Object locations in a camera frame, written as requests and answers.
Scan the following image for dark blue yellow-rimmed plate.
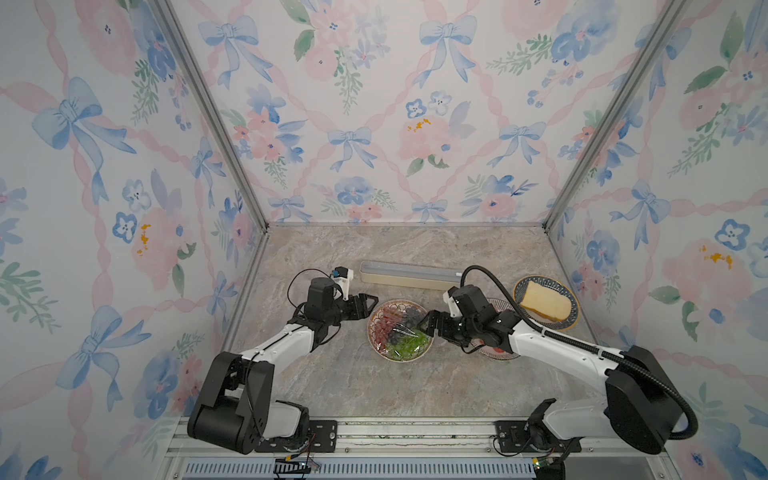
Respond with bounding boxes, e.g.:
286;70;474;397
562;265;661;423
512;275;581;333

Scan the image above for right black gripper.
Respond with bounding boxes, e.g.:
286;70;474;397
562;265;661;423
415;308;479;346

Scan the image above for round plate with grapes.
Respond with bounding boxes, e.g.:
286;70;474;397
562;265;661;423
366;299;434;364

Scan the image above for mixed colour grapes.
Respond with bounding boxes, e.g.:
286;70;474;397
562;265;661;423
373;304;430;360

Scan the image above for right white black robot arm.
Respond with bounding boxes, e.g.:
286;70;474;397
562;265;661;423
418;285;698;455

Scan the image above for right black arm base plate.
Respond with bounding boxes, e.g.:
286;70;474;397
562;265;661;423
493;420;582;455

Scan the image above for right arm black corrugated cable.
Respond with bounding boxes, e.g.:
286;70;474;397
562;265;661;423
459;265;700;441

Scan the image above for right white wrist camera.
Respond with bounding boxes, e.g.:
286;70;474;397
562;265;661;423
442;291;463;318

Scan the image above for cream plastic wrap dispenser box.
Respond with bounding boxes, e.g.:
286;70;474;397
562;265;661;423
359;261;462;291

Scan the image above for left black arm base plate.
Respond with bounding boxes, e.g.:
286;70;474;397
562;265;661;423
255;419;338;454

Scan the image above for aluminium mounting rail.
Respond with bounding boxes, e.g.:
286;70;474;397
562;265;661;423
155;417;681;479

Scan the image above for slice of bread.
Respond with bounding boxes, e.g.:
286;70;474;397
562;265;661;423
520;282;572;322

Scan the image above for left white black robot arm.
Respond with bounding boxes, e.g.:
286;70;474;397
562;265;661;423
187;270;379;455

